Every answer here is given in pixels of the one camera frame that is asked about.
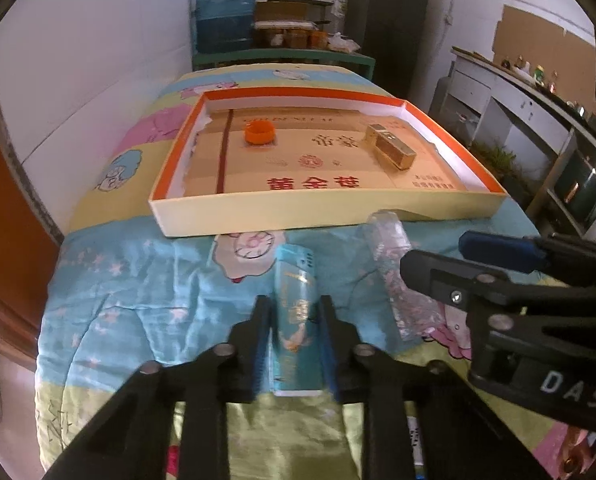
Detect white counter cabinet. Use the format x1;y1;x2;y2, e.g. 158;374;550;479
448;47;596;246

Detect shallow orange-rimmed cardboard box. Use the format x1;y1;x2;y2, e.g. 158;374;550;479
148;86;509;238

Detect gold lighter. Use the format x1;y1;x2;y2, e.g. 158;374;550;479
365;122;418;171

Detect cardboard sheet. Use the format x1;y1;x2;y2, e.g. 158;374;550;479
493;4;596;111

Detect dark refrigerator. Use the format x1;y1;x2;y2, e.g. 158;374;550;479
345;0;431;101

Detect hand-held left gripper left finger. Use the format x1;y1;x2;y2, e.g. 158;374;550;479
43;295;274;480

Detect cartoon printed blanket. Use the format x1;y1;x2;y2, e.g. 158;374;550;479
35;62;569;480

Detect dark microwave oven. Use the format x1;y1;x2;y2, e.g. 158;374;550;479
553;150;596;226

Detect brown wooden door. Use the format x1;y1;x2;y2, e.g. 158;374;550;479
0;50;64;361

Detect teal patterned lighter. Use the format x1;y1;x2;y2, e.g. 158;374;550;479
270;244;324;398

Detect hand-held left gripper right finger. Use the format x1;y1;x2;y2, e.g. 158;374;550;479
318;294;554;480

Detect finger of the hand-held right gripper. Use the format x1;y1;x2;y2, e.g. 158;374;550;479
399;249;596;331
458;230;596;288

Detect orange bottle cap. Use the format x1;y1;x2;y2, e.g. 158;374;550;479
243;121;278;148

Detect green metal shelf rack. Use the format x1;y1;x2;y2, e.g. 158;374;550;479
192;0;376;81

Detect crumpled plastic bag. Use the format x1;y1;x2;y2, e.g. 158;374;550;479
328;32;361;53

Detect clear glitter lighter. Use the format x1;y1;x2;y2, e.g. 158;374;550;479
360;210;444;341

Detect brown cardboard carton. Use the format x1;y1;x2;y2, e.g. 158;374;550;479
254;1;311;22

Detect green grass plants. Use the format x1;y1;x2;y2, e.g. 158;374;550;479
473;140;529;196

